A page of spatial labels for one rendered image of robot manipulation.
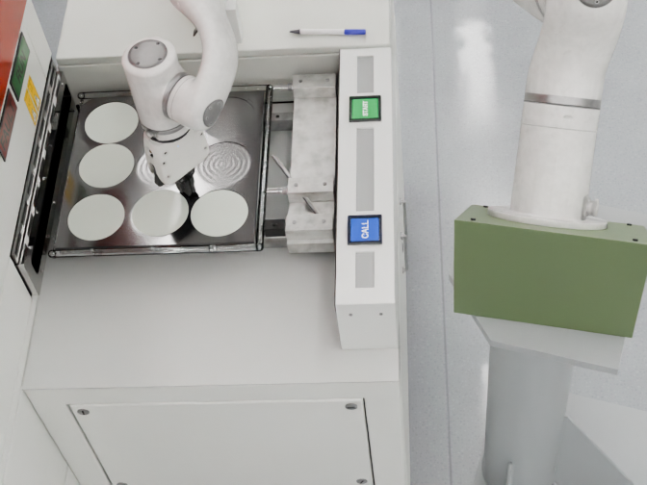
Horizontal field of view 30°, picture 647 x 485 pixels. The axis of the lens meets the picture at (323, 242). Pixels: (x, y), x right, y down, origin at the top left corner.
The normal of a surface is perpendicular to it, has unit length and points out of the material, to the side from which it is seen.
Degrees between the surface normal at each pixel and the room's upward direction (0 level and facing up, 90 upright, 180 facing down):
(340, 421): 90
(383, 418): 90
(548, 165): 42
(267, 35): 0
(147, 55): 0
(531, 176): 50
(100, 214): 0
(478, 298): 90
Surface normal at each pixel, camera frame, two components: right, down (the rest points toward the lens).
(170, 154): 0.64, 0.58
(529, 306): -0.22, 0.80
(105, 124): -0.08, -0.58
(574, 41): -0.22, 0.65
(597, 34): 0.11, 0.73
